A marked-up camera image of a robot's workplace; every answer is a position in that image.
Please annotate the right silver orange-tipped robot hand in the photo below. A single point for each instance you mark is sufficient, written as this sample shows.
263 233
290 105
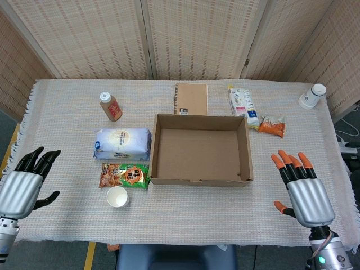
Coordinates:
309 199

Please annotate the left silver black-fingered robot hand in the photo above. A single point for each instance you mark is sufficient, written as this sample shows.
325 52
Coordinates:
19 191

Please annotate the green orange snack packet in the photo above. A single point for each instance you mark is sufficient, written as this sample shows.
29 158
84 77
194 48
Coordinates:
125 175

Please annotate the white blue food bag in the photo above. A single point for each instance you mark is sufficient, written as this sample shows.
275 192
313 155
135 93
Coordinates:
123 143

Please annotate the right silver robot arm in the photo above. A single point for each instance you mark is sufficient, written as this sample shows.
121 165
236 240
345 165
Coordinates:
330 250

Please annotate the small orange snack packet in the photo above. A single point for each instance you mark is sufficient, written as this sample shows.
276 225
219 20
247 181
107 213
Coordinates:
271 128

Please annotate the long white printed package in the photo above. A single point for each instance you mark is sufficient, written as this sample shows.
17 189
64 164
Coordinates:
243 105

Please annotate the open brown cardboard box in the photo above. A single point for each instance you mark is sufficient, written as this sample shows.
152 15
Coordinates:
201 152

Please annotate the white power strip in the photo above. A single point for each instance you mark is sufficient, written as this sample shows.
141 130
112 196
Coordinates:
350 146

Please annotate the brown drink bottle red label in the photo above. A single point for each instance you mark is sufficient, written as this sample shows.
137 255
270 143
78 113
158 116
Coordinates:
112 108

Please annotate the beige woven tablecloth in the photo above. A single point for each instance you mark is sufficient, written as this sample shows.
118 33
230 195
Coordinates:
180 213

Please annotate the blue padded seat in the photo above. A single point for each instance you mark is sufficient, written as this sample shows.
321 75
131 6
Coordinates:
177 257

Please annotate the brown spiral notebook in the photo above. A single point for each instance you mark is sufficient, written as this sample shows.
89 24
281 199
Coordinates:
191 98

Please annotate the woven folding screen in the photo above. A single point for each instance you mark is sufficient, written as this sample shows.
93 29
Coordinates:
194 39

